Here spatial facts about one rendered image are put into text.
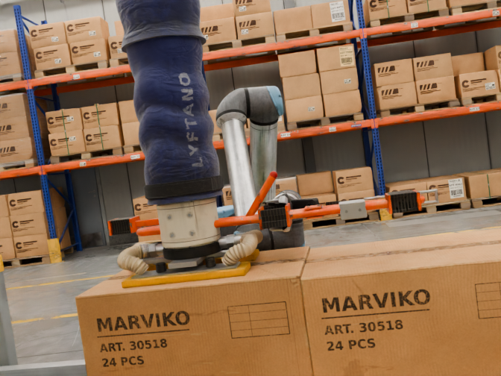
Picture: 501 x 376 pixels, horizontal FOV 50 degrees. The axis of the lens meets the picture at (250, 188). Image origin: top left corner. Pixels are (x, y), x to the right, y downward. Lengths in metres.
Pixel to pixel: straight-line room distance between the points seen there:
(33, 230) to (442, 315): 8.73
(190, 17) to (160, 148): 0.36
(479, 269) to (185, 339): 0.74
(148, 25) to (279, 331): 0.86
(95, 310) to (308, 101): 7.50
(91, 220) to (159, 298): 9.24
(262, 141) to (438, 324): 1.07
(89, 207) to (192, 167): 9.20
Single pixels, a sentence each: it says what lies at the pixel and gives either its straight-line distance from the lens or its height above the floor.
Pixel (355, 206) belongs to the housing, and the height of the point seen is 1.08.
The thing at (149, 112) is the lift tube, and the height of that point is 1.41.
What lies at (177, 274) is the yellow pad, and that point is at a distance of 1.48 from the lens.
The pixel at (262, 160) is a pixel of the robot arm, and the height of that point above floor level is 1.24.
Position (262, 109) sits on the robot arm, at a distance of 2.07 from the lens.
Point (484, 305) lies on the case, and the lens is 1.40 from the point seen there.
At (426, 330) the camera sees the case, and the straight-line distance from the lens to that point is 1.39.
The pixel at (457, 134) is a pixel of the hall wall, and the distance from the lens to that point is 10.51.
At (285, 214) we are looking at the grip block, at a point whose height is 1.09.
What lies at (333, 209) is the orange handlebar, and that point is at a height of 1.08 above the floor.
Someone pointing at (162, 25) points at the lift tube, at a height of 1.63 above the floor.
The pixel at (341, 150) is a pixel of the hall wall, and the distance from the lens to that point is 10.08.
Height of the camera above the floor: 1.25
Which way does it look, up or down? 3 degrees down
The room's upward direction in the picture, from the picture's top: 8 degrees counter-clockwise
